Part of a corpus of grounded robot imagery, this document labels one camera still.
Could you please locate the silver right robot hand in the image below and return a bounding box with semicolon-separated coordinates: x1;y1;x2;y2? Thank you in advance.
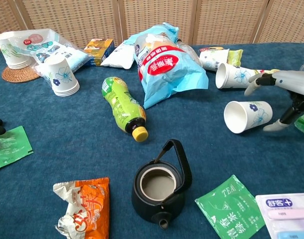
244;69;304;132

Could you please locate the white flower paper cup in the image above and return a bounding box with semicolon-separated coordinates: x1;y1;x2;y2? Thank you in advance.
215;62;257;90
223;100;274;134
199;49;230;72

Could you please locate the clear blue plastic bag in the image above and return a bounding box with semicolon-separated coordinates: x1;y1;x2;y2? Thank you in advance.
16;28;93;77

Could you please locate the plain green tea sachet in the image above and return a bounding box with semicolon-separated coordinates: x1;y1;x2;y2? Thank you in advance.
0;125;34;172

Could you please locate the lip balm blister pack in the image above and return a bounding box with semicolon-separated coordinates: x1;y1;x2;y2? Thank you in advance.
253;68;280;76

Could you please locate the round woven rattan coaster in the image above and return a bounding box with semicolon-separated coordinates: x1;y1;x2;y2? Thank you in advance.
1;65;41;84

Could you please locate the yellow-green snack packet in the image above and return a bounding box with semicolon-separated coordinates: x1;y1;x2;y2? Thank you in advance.
227;49;244;68

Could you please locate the bagged stack of paper cups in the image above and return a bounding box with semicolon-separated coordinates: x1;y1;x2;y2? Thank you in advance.
0;32;35;70

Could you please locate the stack of flower paper cups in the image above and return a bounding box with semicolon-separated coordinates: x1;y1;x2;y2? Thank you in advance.
43;54;81;97

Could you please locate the red and yellow flat packet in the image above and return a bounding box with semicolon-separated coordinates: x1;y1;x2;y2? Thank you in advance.
199;46;225;53

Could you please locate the green tea bottle yellow cap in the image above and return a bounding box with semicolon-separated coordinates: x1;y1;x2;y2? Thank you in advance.
101;76;149;143

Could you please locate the orange crumpled snack bag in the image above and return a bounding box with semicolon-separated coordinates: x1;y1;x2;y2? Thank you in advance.
52;177;111;239

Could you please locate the large light blue plastic bag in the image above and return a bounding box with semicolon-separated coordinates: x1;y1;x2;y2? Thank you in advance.
133;22;209;110

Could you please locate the yellow and blue carton box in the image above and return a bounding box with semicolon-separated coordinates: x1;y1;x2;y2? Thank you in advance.
83;38;116;67

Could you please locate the white toothbrush package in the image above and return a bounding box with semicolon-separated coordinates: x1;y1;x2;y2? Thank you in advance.
255;192;304;239

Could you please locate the white plastic pouch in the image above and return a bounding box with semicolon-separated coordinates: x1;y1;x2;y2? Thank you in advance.
100;41;138;70

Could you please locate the green tea sachet with TEA print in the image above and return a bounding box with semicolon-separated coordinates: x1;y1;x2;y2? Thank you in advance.
194;174;266;239

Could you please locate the woven wooden folding screen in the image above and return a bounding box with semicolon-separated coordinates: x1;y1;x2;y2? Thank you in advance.
0;0;304;51

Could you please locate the black cast iron teapot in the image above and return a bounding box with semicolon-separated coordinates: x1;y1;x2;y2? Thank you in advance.
131;138;193;231

